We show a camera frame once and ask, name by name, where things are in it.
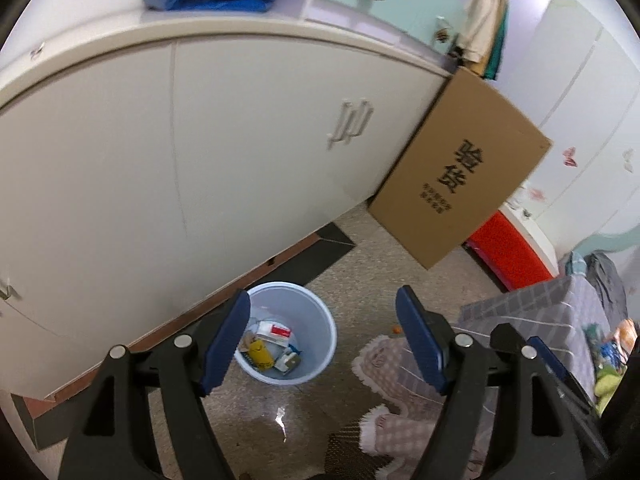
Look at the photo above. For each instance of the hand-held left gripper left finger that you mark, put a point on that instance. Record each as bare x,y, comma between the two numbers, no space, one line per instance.
227,345

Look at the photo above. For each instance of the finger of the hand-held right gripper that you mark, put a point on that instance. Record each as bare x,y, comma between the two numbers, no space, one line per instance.
552,360

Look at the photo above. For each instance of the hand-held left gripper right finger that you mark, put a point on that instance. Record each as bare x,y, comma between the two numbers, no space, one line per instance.
415,345

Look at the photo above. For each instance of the gold foil packet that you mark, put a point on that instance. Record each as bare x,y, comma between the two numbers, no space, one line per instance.
262,355

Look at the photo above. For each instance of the white red carton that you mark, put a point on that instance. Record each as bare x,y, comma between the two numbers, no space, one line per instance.
274,332

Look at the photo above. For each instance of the white grey wrapper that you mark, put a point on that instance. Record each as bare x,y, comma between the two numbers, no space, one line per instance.
287,361

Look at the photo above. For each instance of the orange white plastic bag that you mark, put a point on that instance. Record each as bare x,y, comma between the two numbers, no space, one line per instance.
627,332

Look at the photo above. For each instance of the light blue trash bin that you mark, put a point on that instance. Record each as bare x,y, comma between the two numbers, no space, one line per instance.
310,320

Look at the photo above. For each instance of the green plastic wrapper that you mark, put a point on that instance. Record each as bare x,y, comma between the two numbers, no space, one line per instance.
607,385

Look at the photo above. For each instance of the blue snack wrapper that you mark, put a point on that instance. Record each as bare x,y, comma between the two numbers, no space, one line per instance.
607,350

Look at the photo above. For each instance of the grey duvet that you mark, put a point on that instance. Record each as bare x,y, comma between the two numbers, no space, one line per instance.
607,285

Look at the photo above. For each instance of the blue plaid pillow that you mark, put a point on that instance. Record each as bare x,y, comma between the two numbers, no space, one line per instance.
574,264

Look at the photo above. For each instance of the red storage box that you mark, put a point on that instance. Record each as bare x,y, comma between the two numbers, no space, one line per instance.
505,250

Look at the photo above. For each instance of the teal bunk bed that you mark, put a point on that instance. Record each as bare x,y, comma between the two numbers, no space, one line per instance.
615,242

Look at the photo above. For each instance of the tall cardboard box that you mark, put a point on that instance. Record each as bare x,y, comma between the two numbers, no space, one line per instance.
450,185

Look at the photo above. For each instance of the pale pink butterfly sticker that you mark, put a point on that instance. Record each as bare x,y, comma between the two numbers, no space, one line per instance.
536,194

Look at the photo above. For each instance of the long white low cabinet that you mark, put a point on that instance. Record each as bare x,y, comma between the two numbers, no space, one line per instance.
125,160

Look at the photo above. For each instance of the beige butterfly sticker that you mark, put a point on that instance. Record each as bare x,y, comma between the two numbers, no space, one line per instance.
628,159

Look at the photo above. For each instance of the white wardrobe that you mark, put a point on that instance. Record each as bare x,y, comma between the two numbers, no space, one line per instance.
575,85

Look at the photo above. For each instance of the pine cone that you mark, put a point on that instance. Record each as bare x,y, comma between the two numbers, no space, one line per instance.
442,35

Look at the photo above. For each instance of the green hanging coat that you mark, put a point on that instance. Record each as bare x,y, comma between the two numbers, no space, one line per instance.
500,45

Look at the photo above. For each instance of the small metal clip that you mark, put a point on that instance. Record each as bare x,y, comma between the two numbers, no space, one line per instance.
37,50

